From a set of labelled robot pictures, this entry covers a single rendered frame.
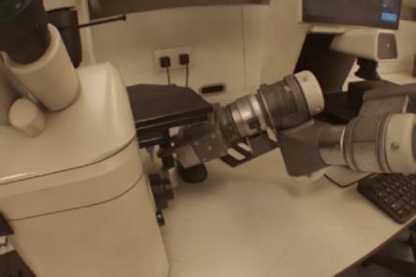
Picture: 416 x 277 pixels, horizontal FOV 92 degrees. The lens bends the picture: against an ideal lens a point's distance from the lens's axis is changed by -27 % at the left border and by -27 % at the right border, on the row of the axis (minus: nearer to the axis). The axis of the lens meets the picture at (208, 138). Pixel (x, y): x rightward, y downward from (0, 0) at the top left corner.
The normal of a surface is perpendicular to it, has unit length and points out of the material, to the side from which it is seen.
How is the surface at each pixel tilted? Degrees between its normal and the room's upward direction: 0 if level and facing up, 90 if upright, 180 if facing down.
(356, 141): 70
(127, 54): 90
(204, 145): 90
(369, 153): 92
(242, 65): 90
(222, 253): 0
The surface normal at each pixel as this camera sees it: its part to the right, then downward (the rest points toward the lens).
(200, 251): -0.07, -0.89
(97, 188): 0.46, 0.37
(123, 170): 0.84, 0.19
